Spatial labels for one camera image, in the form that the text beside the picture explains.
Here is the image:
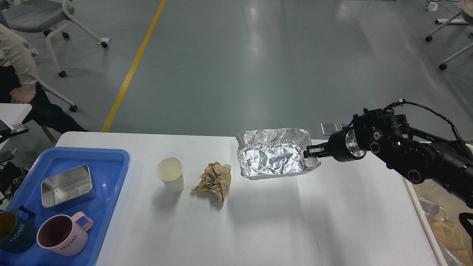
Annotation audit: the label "white chair base right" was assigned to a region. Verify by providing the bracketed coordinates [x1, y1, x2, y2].
[425, 0, 473, 71]

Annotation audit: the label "person in beige sweater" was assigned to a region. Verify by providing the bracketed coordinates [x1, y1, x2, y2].
[0, 25, 86, 134]

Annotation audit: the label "grey office chair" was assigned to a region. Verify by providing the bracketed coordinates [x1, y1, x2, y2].
[2, 0, 109, 77]

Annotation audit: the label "dark blue mug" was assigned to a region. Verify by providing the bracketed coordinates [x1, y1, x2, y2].
[0, 205, 37, 253]

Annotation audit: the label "person's hand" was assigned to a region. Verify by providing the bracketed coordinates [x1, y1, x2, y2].
[10, 88, 35, 104]

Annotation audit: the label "metal rectangular tin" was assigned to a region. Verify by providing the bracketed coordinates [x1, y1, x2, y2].
[41, 164, 96, 211]

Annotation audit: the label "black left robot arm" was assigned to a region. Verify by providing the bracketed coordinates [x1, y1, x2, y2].
[0, 120, 29, 164]

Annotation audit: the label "floor socket plate left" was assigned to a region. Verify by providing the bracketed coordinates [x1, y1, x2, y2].
[320, 123, 340, 136]

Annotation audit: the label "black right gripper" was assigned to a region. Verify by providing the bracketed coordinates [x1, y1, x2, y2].
[303, 129, 366, 162]

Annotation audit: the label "brown paper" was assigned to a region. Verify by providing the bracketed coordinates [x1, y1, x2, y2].
[191, 161, 232, 204]

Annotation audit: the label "blue plastic tray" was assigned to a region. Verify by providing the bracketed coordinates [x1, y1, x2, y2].
[0, 147, 130, 266]

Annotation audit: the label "aluminium foil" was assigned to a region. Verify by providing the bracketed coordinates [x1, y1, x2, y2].
[235, 127, 321, 180]

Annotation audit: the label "black cables at left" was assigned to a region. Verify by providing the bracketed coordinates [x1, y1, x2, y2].
[0, 161, 30, 204]

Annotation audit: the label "pink mug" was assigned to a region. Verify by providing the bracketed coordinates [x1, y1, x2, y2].
[37, 212, 94, 256]

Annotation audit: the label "white side table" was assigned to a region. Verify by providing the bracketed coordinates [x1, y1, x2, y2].
[0, 104, 32, 148]

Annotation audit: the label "beige waste bin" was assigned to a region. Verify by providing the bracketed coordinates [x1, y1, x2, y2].
[404, 180, 472, 266]

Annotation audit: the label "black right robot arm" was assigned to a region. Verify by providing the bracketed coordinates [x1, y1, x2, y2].
[304, 99, 473, 208]

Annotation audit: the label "white paper cup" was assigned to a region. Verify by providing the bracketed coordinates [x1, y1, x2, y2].
[156, 157, 184, 192]

